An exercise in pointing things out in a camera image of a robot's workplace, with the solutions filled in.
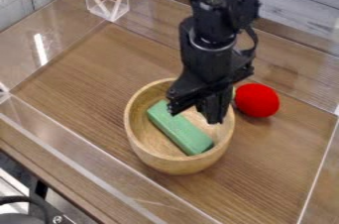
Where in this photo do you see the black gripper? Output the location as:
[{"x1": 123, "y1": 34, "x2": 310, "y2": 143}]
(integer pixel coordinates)
[{"x1": 166, "y1": 17, "x2": 257, "y2": 124}]

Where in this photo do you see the green rectangular block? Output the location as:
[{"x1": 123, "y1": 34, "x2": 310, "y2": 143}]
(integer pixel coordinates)
[{"x1": 147, "y1": 100, "x2": 215, "y2": 156}]

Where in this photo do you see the brown wooden bowl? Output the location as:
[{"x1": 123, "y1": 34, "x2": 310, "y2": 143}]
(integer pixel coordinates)
[{"x1": 125, "y1": 78, "x2": 235, "y2": 175}]

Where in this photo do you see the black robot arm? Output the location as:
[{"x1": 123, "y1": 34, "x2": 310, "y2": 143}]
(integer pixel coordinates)
[{"x1": 166, "y1": 0, "x2": 261, "y2": 124}]

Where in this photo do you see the red plush strawberry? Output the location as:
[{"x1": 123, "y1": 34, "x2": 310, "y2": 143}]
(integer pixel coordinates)
[{"x1": 235, "y1": 83, "x2": 281, "y2": 118}]

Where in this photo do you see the clear acrylic front wall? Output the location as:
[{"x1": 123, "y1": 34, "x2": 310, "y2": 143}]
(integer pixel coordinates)
[{"x1": 0, "y1": 87, "x2": 222, "y2": 224}]

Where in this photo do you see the black table clamp bracket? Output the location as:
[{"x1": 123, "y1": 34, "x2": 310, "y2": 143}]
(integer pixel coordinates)
[{"x1": 0, "y1": 176, "x2": 79, "y2": 224}]

